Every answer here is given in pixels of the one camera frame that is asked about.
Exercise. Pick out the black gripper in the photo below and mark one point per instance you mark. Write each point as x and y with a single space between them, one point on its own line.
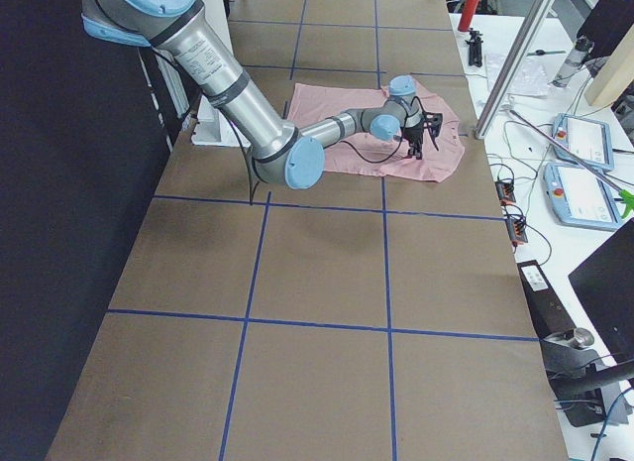
413 133

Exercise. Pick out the pink snoopy t-shirt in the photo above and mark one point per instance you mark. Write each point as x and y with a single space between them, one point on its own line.
426 153

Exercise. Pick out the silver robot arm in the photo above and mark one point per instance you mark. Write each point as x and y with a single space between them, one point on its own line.
279 152

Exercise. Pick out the upper orange black connector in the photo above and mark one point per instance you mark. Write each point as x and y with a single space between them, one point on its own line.
505 191

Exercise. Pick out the orange black connector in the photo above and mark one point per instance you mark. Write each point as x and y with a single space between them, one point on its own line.
505 191
516 229

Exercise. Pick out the black folded tripod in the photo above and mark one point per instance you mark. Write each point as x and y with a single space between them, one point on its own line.
474 43

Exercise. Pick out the lower orange black connector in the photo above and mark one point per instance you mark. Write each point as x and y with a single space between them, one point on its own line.
516 229

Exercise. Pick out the clear plastic sheet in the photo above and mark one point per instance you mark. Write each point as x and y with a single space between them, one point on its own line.
530 80

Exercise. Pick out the red bottle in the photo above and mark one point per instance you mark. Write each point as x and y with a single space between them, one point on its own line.
468 12

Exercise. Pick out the lower teach pendant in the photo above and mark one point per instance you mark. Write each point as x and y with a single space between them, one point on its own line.
579 199

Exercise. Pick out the teach pendant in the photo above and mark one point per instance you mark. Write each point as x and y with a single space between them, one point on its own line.
586 138
579 199

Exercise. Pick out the upper teach pendant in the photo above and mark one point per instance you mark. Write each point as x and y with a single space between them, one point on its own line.
586 138

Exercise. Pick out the clear water bottle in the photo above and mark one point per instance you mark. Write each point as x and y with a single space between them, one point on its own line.
574 60

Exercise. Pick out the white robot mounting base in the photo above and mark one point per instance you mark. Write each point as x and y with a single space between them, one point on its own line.
212 128

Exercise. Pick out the black box with label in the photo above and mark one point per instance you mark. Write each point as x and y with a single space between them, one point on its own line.
548 313

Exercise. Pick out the black monitor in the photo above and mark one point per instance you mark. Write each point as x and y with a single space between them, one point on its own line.
603 283

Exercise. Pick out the black clamp stand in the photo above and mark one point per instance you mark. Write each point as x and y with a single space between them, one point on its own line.
585 386

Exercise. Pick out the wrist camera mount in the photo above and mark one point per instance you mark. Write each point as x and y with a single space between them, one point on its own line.
433 124

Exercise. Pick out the aluminium frame post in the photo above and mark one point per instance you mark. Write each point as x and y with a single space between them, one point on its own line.
528 31

